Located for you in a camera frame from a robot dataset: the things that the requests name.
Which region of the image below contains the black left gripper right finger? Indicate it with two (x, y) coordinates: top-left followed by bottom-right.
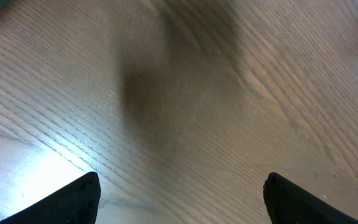
(263, 172), (358, 224)

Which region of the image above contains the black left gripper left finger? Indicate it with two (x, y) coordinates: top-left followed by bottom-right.
(0, 172), (101, 224)

